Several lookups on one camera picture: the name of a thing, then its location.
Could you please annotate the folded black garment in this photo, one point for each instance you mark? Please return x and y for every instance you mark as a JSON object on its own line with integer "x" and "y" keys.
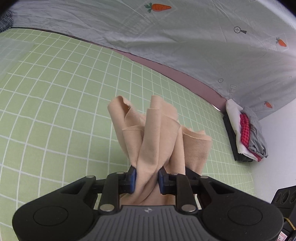
{"x": 232, "y": 140}

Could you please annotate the folded grey garment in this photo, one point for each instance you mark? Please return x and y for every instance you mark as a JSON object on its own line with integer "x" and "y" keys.
{"x": 257, "y": 143}

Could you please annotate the dark checkered shirt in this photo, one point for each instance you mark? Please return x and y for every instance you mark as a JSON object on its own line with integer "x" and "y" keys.
{"x": 6, "y": 21}

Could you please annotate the green grid cutting mat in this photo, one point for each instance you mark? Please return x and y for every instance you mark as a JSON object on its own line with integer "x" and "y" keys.
{"x": 55, "y": 126}

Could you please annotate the beige fleece pants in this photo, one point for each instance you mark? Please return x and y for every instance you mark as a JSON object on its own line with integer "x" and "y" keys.
{"x": 154, "y": 140}

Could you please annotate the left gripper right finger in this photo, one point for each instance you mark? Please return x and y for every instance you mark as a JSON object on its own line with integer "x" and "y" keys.
{"x": 166, "y": 182}

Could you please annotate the folded white garment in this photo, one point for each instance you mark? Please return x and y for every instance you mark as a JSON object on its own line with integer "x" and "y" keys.
{"x": 234, "y": 111}

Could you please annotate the grey carrot-print sheet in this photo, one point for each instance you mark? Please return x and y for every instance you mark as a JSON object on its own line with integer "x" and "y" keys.
{"x": 244, "y": 50}

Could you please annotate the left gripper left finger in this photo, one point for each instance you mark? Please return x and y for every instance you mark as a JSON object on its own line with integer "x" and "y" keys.
{"x": 130, "y": 178}

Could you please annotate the folded red checkered garment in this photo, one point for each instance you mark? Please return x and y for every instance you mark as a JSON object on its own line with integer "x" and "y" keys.
{"x": 245, "y": 134}

